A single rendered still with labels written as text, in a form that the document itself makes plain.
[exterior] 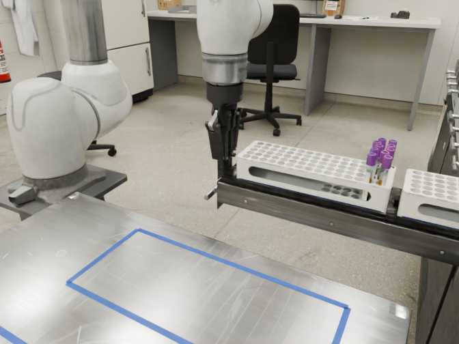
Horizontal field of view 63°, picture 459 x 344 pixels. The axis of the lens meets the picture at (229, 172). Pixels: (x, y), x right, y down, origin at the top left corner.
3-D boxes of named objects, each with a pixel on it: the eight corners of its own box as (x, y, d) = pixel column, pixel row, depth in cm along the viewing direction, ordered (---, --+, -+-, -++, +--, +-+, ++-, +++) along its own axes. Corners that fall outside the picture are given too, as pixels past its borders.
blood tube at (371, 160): (369, 207, 69) (378, 153, 63) (366, 211, 68) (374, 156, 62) (361, 205, 70) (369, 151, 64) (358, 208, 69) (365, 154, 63)
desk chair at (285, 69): (233, 135, 323) (234, 3, 276) (240, 112, 380) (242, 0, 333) (303, 138, 317) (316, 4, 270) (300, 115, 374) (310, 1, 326)
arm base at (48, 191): (-10, 198, 92) (-17, 179, 90) (62, 164, 110) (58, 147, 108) (40, 217, 85) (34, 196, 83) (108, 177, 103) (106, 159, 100)
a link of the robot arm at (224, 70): (255, 50, 74) (254, 80, 77) (215, 47, 78) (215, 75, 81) (235, 57, 67) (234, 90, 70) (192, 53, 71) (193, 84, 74)
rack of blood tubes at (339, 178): (390, 194, 74) (397, 166, 71) (384, 219, 66) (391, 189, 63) (254, 164, 86) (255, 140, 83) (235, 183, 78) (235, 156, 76)
